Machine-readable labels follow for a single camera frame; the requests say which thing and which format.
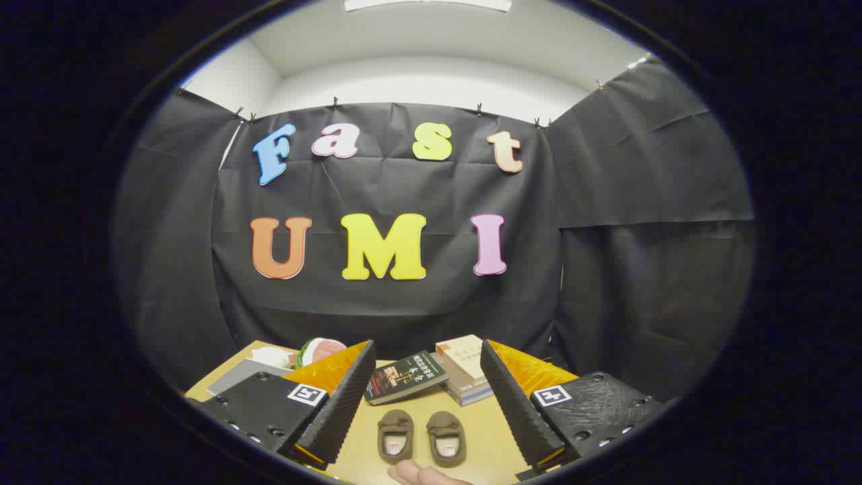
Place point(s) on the black cover book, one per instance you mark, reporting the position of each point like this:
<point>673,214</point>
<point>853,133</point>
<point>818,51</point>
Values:
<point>404,378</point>

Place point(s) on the white plush toy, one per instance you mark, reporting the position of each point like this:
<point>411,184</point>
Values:
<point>273,357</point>

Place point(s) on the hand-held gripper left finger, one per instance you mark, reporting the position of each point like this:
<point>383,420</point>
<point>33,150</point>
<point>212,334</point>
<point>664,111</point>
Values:
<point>337,411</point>

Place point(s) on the ceiling light panel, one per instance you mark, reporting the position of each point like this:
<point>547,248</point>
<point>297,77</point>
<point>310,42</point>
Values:
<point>640,62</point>
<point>427,4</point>

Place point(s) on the watermelon slice plush toy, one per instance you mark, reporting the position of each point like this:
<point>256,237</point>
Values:
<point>323,350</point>

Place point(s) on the foldable fabric storage box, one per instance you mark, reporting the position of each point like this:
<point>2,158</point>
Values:
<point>246,374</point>

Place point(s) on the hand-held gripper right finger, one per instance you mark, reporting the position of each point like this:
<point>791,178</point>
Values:
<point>515,411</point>

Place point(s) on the brown felt shoe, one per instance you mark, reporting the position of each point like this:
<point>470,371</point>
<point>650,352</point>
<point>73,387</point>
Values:
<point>395,423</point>
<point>446,424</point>

